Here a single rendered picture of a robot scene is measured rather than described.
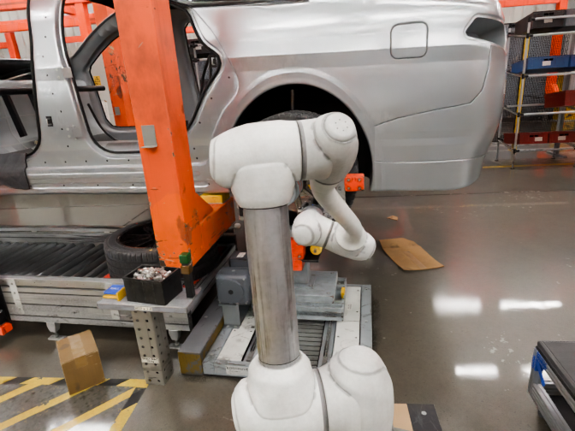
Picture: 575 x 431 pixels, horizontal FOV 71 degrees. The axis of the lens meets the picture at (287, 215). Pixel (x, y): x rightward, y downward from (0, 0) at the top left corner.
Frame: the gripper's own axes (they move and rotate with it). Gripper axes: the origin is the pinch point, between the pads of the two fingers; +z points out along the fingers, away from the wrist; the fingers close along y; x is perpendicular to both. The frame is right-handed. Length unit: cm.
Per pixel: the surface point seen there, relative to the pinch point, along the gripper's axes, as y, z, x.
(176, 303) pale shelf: -60, -25, -38
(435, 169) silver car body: 55, 46, 3
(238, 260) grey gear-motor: -48, 26, -41
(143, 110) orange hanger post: -71, -6, 41
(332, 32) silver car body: 4, 46, 70
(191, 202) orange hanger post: -60, 4, -1
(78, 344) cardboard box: -117, -22, -65
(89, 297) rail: -125, 2, -54
